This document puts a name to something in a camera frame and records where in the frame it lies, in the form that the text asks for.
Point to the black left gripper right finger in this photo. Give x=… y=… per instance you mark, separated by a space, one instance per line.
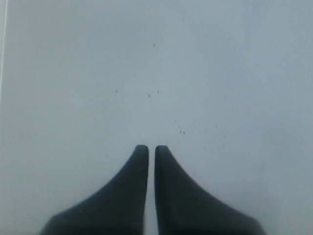
x=185 y=208

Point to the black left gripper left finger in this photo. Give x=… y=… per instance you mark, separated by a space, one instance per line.
x=116 y=209

